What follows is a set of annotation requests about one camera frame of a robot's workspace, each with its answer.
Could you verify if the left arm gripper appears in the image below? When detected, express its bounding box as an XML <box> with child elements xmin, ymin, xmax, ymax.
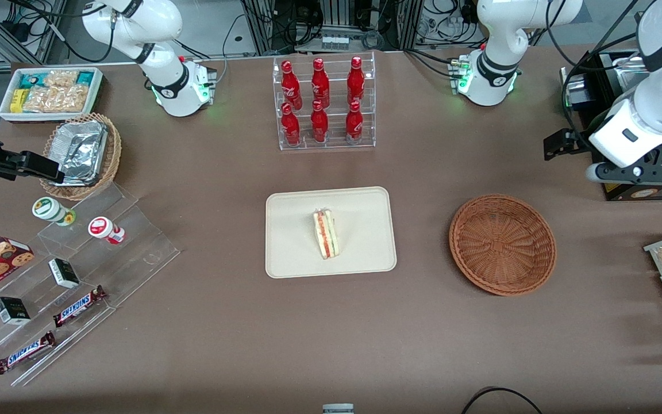
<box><xmin>543</xmin><ymin>102</ymin><xmax>662</xmax><ymax>168</ymax></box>

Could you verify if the sandwich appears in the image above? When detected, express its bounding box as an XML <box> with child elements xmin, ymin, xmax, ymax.
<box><xmin>313</xmin><ymin>209</ymin><xmax>341</xmax><ymax>260</ymax></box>

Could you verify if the aluminium foil tray stack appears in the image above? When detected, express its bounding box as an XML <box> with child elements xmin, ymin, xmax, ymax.
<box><xmin>48</xmin><ymin>120</ymin><xmax>109</xmax><ymax>187</ymax></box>

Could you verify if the light wicker basket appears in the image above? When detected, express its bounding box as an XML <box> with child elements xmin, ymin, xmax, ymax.
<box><xmin>40</xmin><ymin>113</ymin><xmax>122</xmax><ymax>201</ymax></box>

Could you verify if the brown wicker basket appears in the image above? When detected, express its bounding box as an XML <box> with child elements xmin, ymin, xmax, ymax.
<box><xmin>449</xmin><ymin>194</ymin><xmax>557</xmax><ymax>297</ymax></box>

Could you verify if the cream plastic tray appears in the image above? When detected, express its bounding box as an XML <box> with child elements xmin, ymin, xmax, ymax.
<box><xmin>265</xmin><ymin>186</ymin><xmax>398</xmax><ymax>279</ymax></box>

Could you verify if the green lid sunflower cup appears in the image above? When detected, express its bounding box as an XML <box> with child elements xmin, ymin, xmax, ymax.
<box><xmin>32</xmin><ymin>196</ymin><xmax>77</xmax><ymax>227</ymax></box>

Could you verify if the white snack bin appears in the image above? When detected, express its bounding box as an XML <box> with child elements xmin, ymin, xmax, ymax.
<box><xmin>0</xmin><ymin>67</ymin><xmax>105</xmax><ymax>123</ymax></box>

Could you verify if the large clear snack bag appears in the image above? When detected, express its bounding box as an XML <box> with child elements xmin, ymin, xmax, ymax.
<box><xmin>24</xmin><ymin>86</ymin><xmax>87</xmax><ymax>113</ymax></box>

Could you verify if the small clear snack bag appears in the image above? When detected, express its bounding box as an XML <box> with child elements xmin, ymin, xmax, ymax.
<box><xmin>44</xmin><ymin>70</ymin><xmax>79</xmax><ymax>87</ymax></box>

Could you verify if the red lid cup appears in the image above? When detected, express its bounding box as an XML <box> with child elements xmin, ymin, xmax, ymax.
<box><xmin>87</xmin><ymin>216</ymin><xmax>126</xmax><ymax>246</ymax></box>

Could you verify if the small black box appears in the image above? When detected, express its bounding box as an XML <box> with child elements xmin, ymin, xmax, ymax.
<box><xmin>48</xmin><ymin>258</ymin><xmax>81</xmax><ymax>290</ymax></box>
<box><xmin>0</xmin><ymin>296</ymin><xmax>32</xmax><ymax>327</ymax></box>

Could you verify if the Snickers bar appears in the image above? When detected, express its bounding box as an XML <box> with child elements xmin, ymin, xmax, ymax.
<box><xmin>52</xmin><ymin>285</ymin><xmax>108</xmax><ymax>328</ymax></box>
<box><xmin>0</xmin><ymin>331</ymin><xmax>57</xmax><ymax>375</ymax></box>

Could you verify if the clear acrylic step display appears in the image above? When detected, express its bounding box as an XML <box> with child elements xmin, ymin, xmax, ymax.
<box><xmin>0</xmin><ymin>181</ymin><xmax>181</xmax><ymax>388</ymax></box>

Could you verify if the red cola bottle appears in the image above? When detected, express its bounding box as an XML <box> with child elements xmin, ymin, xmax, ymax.
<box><xmin>347</xmin><ymin>56</ymin><xmax>365</xmax><ymax>104</ymax></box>
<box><xmin>310</xmin><ymin>57</ymin><xmax>330</xmax><ymax>107</ymax></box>
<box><xmin>281</xmin><ymin>102</ymin><xmax>302</xmax><ymax>147</ymax></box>
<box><xmin>280</xmin><ymin>60</ymin><xmax>303</xmax><ymax>110</ymax></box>
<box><xmin>310</xmin><ymin>99</ymin><xmax>329</xmax><ymax>144</ymax></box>
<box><xmin>345</xmin><ymin>101</ymin><xmax>364</xmax><ymax>144</ymax></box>

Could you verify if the clear acrylic bottle rack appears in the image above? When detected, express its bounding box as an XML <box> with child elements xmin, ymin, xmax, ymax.
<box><xmin>272</xmin><ymin>51</ymin><xmax>376</xmax><ymax>152</ymax></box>

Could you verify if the black cable loop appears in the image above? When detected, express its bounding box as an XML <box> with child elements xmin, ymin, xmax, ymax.
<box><xmin>460</xmin><ymin>386</ymin><xmax>544</xmax><ymax>414</ymax></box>

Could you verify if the aluminium equipment frame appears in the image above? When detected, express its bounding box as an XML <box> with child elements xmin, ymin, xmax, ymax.
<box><xmin>239</xmin><ymin>0</ymin><xmax>481</xmax><ymax>57</ymax></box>

